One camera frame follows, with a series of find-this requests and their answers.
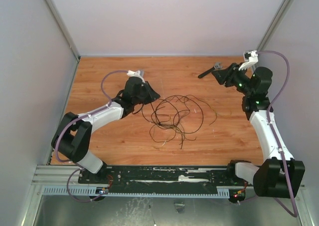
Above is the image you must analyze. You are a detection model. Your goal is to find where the black wire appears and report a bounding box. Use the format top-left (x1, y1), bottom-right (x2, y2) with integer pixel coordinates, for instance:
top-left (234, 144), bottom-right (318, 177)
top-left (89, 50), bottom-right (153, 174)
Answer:
top-left (141, 95), bottom-right (192, 144)
top-left (149, 96), bottom-right (204, 142)

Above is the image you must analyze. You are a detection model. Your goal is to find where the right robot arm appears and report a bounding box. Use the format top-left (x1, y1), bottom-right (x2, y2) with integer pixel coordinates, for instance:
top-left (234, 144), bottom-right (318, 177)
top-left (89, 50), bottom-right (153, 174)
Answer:
top-left (212, 63), bottom-right (305, 199)

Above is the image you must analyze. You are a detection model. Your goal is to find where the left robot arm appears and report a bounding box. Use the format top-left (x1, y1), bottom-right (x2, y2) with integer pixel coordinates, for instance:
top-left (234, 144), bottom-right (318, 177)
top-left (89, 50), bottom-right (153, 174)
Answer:
top-left (51, 76), bottom-right (160, 184)

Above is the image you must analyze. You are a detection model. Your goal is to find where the black adjustable wrench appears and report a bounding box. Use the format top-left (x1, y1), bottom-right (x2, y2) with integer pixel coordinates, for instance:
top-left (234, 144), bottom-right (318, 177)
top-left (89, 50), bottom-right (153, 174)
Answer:
top-left (198, 62), bottom-right (222, 79)

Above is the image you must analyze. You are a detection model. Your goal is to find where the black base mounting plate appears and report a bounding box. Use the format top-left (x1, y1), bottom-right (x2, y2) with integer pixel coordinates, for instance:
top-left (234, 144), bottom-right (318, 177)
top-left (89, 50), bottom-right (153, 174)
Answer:
top-left (78, 166), bottom-right (248, 195)

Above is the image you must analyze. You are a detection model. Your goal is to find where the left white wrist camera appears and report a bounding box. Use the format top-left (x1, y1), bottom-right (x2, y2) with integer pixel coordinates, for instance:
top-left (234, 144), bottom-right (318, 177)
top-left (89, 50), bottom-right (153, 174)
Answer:
top-left (127, 70), bottom-right (145, 83)

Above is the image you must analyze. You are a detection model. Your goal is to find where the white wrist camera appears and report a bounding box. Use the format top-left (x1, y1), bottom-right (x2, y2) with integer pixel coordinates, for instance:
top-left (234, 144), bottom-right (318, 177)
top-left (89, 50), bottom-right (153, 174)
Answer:
top-left (127, 70), bottom-right (145, 83)
top-left (239, 50), bottom-right (259, 71)

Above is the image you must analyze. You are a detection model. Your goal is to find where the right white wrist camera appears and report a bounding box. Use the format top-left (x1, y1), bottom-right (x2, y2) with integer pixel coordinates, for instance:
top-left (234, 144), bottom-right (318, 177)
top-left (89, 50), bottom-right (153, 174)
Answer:
top-left (239, 50), bottom-right (259, 71)

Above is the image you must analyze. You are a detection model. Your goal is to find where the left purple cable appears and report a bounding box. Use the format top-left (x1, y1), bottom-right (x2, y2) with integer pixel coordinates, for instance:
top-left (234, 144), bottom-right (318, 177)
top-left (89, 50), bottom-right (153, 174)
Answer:
top-left (55, 70), bottom-right (130, 203)

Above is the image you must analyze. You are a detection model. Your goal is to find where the purple cable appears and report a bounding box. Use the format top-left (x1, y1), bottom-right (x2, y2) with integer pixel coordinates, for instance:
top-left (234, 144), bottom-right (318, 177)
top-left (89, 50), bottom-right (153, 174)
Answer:
top-left (234, 50), bottom-right (299, 218)
top-left (55, 70), bottom-right (130, 203)

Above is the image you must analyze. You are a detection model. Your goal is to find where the aluminium front rail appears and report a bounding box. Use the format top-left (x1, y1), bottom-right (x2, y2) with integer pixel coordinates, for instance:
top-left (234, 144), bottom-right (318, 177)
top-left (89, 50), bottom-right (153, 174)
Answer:
top-left (31, 164), bottom-right (306, 190)

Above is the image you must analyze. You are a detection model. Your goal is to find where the grey slotted cable duct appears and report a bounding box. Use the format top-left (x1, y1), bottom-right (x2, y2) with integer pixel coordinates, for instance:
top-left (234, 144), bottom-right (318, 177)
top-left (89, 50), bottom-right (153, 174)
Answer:
top-left (41, 185), bottom-right (230, 198)

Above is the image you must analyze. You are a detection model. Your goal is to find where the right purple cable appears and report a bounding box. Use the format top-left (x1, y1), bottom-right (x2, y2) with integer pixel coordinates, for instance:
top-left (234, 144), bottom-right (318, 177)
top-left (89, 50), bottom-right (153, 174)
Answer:
top-left (234, 50), bottom-right (299, 218)

